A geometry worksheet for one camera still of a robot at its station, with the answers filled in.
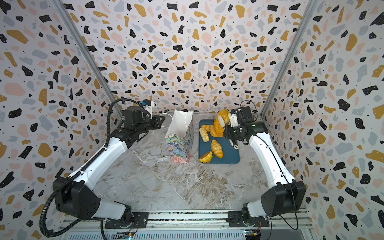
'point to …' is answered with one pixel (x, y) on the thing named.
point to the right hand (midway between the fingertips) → (223, 130)
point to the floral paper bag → (180, 136)
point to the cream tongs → (221, 121)
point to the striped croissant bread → (217, 148)
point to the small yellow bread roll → (206, 157)
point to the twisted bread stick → (208, 127)
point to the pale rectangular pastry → (204, 134)
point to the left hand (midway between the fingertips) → (165, 114)
